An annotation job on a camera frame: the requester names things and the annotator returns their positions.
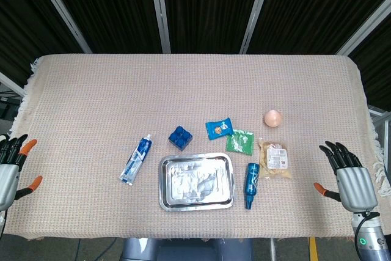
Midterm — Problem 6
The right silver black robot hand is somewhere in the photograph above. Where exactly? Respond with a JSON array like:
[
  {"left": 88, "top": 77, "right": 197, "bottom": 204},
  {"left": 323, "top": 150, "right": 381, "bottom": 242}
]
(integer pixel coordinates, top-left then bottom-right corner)
[{"left": 313, "top": 141, "right": 379, "bottom": 213}]

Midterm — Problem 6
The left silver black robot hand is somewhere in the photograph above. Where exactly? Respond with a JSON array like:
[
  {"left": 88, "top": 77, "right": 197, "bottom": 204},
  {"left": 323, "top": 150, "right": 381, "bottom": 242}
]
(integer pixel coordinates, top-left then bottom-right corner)
[{"left": 0, "top": 134, "right": 43, "bottom": 212}]

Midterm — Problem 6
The clear bag of snacks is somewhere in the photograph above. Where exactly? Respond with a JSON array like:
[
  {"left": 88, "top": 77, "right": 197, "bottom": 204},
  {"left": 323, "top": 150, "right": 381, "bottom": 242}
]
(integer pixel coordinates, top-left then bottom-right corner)
[{"left": 258, "top": 138, "right": 293, "bottom": 181}]

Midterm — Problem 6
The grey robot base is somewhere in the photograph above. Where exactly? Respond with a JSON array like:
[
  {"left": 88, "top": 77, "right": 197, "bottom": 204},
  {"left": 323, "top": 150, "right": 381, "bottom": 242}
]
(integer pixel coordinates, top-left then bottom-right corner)
[{"left": 122, "top": 238, "right": 254, "bottom": 261}]

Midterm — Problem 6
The stainless steel tray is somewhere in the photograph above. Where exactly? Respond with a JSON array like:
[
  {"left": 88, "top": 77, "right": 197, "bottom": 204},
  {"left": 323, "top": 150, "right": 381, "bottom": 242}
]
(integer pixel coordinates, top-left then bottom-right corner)
[{"left": 158, "top": 152, "right": 235, "bottom": 213}]

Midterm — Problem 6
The blue spray bottle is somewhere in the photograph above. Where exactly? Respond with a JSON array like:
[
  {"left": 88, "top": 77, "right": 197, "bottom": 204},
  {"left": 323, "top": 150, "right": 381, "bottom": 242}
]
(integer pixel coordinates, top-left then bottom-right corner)
[{"left": 243, "top": 163, "right": 260, "bottom": 210}]

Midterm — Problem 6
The pink peach ball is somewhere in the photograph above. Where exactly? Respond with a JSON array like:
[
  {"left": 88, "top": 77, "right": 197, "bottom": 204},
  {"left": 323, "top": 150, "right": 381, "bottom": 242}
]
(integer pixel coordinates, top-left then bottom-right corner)
[{"left": 263, "top": 109, "right": 283, "bottom": 128}]

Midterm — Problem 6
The black pleated curtain panel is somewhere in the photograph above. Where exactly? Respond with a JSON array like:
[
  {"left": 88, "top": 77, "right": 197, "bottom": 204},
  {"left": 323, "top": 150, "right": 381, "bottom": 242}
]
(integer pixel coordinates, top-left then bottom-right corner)
[
  {"left": 246, "top": 0, "right": 391, "bottom": 54},
  {"left": 160, "top": 0, "right": 265, "bottom": 54},
  {"left": 351, "top": 25, "right": 391, "bottom": 112},
  {"left": 0, "top": 0, "right": 87, "bottom": 88},
  {"left": 42, "top": 0, "right": 163, "bottom": 54}
]

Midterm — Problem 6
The green snack packet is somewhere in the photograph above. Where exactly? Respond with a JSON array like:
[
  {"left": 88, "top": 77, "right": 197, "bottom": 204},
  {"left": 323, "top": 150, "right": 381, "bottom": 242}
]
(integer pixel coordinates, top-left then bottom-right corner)
[{"left": 225, "top": 128, "right": 255, "bottom": 155}]

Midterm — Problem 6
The blue white toothpaste tube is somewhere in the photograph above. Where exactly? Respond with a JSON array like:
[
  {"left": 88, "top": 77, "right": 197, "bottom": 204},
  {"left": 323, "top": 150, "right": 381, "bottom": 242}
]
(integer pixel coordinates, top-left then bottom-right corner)
[{"left": 118, "top": 134, "right": 153, "bottom": 187}]

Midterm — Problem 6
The blue snack packet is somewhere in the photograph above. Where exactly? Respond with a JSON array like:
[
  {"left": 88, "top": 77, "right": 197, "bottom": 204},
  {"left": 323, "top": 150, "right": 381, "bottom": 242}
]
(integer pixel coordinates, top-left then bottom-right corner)
[{"left": 205, "top": 116, "right": 234, "bottom": 141}]

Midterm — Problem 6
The beige woven tablecloth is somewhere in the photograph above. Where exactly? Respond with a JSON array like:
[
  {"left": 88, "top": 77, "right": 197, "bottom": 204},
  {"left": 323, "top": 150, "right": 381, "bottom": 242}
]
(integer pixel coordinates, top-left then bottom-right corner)
[{"left": 1, "top": 53, "right": 390, "bottom": 242}]

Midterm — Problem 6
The blue plastic building block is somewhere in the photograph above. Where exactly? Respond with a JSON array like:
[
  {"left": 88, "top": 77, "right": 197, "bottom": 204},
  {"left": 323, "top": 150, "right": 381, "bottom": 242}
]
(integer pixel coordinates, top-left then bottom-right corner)
[{"left": 168, "top": 125, "right": 194, "bottom": 152}]

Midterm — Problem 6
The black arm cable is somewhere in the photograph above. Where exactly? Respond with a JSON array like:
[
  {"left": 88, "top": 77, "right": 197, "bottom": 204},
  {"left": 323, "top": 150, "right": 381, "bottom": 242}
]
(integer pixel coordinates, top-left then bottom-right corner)
[{"left": 353, "top": 211, "right": 372, "bottom": 245}]

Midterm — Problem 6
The grey metal partition post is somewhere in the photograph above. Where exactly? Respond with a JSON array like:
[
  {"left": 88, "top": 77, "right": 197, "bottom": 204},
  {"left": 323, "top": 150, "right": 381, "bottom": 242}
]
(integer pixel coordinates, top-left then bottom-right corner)
[
  {"left": 29, "top": 0, "right": 93, "bottom": 54},
  {"left": 147, "top": 0, "right": 172, "bottom": 54},
  {"left": 335, "top": 6, "right": 391, "bottom": 56},
  {"left": 239, "top": 0, "right": 275, "bottom": 54}
]

